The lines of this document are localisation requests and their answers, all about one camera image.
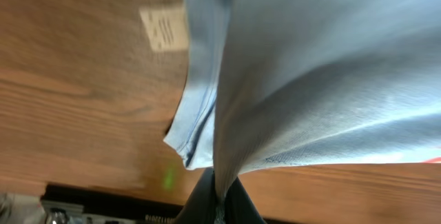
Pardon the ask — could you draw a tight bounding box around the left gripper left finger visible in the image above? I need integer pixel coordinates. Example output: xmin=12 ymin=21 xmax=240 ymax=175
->
xmin=174 ymin=167 xmax=217 ymax=224

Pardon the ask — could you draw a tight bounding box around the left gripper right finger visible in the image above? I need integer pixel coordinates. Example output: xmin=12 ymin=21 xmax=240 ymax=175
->
xmin=224 ymin=178 xmax=266 ymax=224

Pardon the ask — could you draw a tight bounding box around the light blue t-shirt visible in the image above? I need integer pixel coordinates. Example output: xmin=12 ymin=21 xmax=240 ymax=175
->
xmin=139 ymin=0 xmax=441 ymax=224

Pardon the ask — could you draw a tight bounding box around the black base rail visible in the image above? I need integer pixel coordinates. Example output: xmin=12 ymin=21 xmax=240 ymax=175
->
xmin=0 ymin=182 xmax=297 ymax=224

